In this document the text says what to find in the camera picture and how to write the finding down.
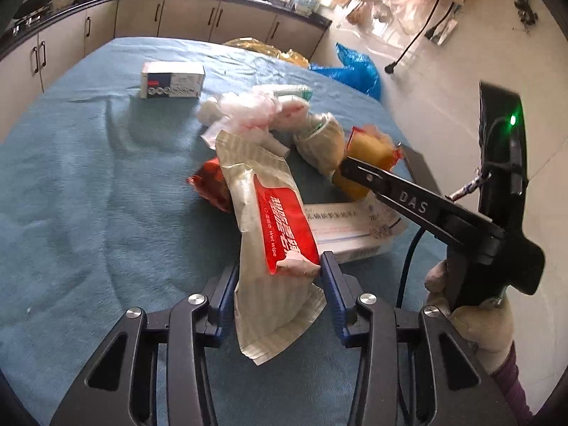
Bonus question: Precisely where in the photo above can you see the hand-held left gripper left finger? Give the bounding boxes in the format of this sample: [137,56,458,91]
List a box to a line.
[49,262,240,426]

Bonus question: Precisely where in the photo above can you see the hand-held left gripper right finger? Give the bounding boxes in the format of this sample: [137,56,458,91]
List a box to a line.
[319,251,529,426]

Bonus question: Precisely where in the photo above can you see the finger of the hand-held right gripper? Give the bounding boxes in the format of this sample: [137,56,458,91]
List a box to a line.
[339,156,504,267]

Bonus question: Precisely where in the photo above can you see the orange snack packet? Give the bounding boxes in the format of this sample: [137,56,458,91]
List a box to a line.
[332,126,402,200]

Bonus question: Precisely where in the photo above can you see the red grey wet wipe packet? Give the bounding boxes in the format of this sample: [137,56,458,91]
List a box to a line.
[215,130,328,367]

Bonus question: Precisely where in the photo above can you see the red torn snack packet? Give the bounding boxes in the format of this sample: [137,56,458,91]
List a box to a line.
[186,158,234,213]

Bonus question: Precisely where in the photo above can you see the person's right forearm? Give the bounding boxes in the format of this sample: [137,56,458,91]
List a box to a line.
[490,342,535,426]

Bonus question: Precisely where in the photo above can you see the person's right hand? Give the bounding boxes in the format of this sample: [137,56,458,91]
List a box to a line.
[424,260,515,373]

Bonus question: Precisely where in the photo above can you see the white flat paper box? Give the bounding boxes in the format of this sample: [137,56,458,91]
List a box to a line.
[304,195,409,264]

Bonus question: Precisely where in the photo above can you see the beige cotton glove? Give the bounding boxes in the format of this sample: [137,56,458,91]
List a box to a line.
[293,113,346,182]

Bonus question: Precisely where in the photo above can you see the blue plastic bag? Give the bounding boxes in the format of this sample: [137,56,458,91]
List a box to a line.
[309,43,381,100]

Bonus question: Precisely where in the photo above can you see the white red printed wrapper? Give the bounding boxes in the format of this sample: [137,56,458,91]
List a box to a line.
[268,97,310,130]

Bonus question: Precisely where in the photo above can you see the green white tissue pack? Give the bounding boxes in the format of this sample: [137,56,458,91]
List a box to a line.
[273,83,313,103]

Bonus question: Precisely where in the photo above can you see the crumpled white plastic bag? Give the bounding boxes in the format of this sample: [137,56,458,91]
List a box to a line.
[197,89,289,156]

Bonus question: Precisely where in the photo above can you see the yellow plastic bag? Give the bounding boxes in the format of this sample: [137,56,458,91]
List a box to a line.
[222,38,311,68]

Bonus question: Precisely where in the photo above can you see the small white blue box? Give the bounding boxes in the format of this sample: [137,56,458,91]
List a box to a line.
[141,62,206,99]

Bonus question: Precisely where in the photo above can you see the beige kitchen base cabinets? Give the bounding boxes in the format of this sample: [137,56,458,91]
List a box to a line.
[0,0,331,143]

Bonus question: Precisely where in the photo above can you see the black power cable with plug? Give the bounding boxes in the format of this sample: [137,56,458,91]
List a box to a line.
[385,0,444,76]

